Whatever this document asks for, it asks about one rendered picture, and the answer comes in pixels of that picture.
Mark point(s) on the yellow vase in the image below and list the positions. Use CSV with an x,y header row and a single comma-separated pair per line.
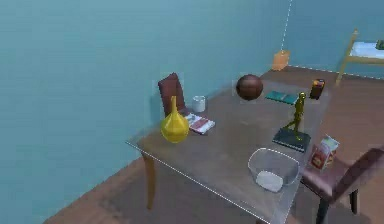
x,y
174,128

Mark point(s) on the red and white carton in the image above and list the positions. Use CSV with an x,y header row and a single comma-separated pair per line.
x,y
323,154

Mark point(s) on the red and white book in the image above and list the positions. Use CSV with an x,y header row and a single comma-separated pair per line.
x,y
201,124

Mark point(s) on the clear glass bowl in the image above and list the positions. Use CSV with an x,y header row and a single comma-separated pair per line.
x,y
273,170

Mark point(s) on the dark red can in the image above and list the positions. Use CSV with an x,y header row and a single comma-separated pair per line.
x,y
317,88

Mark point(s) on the orange box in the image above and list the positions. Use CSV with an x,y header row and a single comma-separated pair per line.
x,y
280,60

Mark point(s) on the gold statue on black base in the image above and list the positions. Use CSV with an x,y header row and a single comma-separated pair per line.
x,y
296,130

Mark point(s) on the brown basketball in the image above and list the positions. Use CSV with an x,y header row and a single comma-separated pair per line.
x,y
249,87

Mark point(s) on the teal book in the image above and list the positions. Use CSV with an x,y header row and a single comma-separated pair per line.
x,y
282,97

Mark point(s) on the glass top wooden table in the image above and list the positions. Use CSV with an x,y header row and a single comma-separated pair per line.
x,y
226,146

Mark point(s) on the dark red chair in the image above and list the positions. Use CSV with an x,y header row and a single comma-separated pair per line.
x,y
171,93
343,176

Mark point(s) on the white mug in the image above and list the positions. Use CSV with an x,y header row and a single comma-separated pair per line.
x,y
199,104

